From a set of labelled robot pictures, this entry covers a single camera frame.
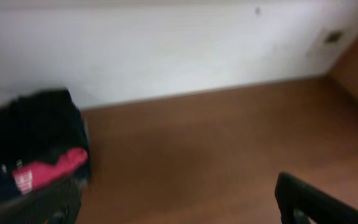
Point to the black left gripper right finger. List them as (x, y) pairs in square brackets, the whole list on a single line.
[(300, 202)]

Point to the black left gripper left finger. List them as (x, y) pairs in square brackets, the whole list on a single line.
[(60, 202)]

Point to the grey folded shirt at bottom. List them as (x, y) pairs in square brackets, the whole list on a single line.
[(35, 151)]

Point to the red folded shirt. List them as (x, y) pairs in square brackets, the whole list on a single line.
[(39, 174)]

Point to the black folded shirt on top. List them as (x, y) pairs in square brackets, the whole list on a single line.
[(40, 127)]

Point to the white back board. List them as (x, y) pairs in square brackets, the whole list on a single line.
[(109, 52)]

